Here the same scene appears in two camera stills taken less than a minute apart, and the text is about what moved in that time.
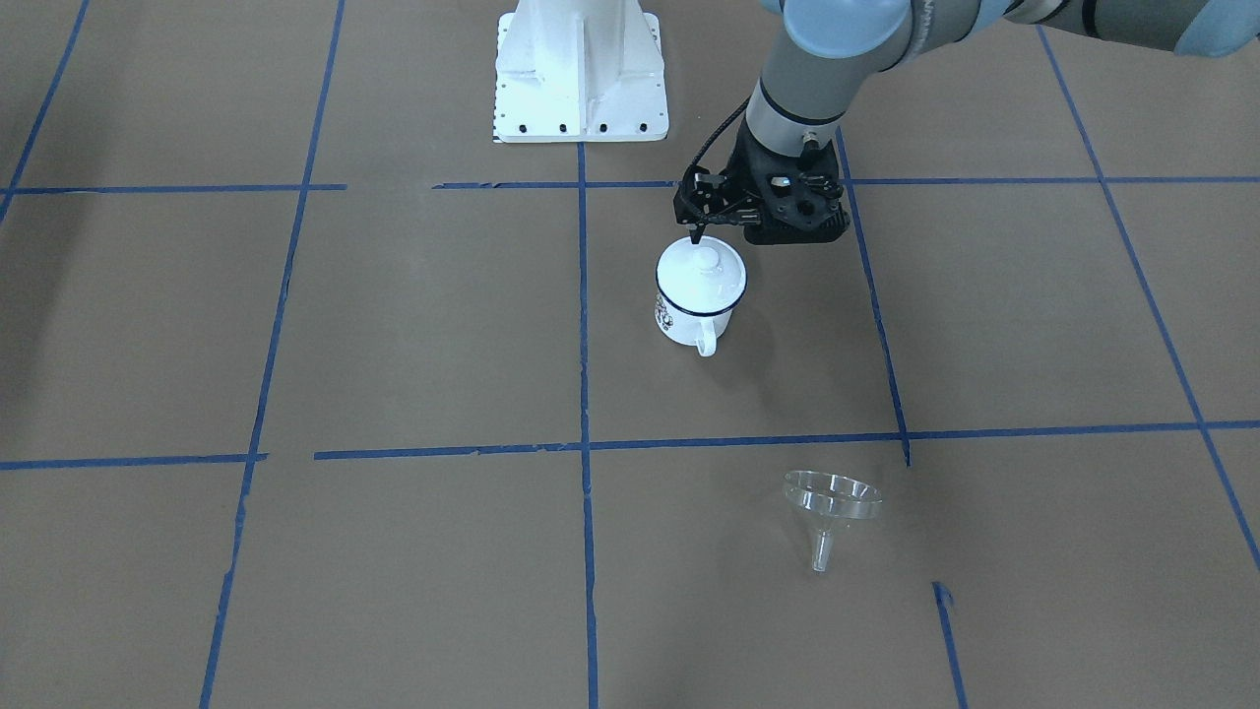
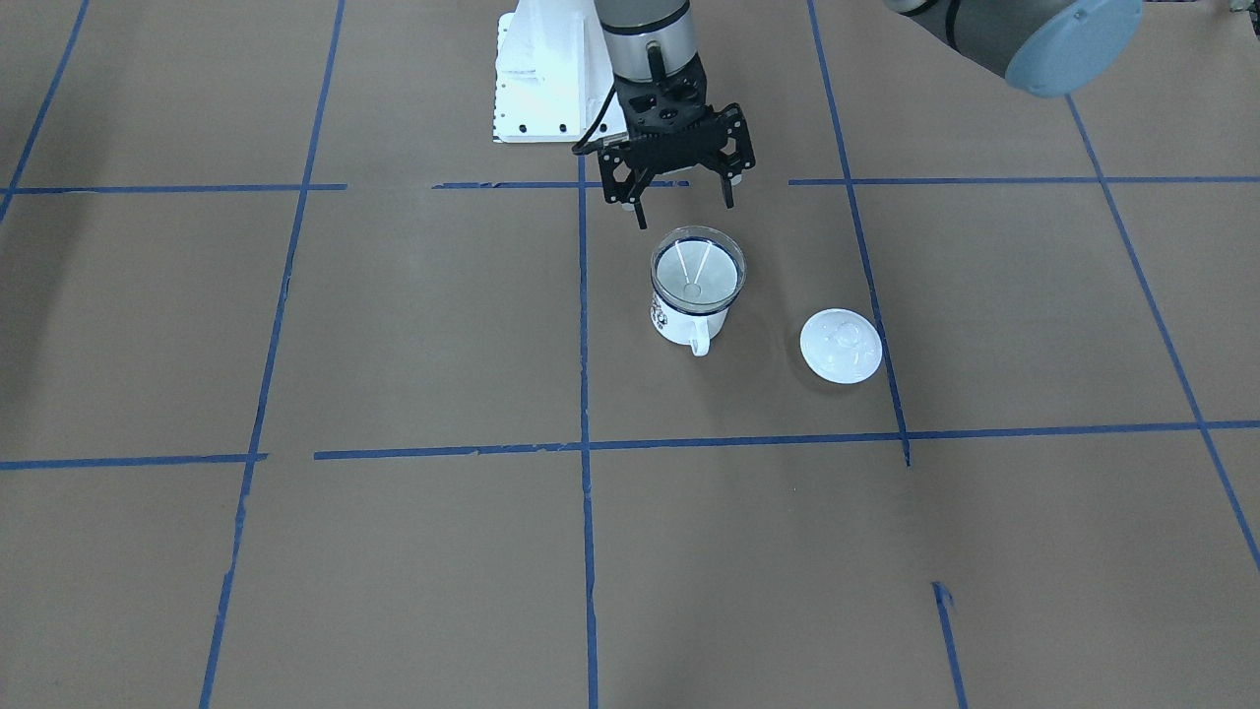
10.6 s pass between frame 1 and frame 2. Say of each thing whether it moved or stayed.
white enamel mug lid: moved
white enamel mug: stayed
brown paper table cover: stayed
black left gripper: moved
